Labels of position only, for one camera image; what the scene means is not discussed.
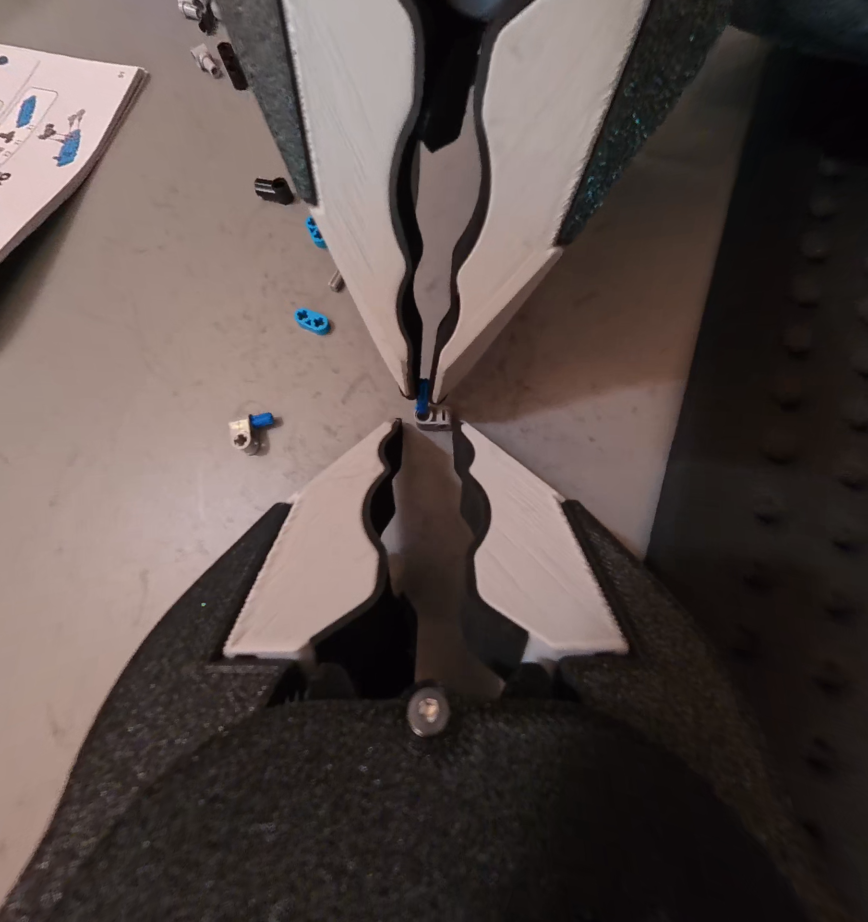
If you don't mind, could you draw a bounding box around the pile of small building pieces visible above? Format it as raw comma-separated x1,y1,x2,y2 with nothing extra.
177,0,251,91

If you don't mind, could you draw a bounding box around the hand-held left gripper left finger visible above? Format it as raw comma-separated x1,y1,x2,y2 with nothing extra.
223,419,417,696

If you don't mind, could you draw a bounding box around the person's right forearm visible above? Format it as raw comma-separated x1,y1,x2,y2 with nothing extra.
722,0,868,66

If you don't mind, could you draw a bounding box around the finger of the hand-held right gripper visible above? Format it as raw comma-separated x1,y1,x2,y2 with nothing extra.
284,0,426,399
431,0,652,404

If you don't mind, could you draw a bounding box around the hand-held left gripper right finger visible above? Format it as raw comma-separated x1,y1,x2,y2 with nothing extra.
452,424,629,681

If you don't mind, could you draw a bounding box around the grey desk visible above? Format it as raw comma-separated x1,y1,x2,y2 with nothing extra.
0,0,762,922

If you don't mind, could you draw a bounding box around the open instruction booklet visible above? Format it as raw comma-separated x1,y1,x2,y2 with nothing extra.
0,39,150,296

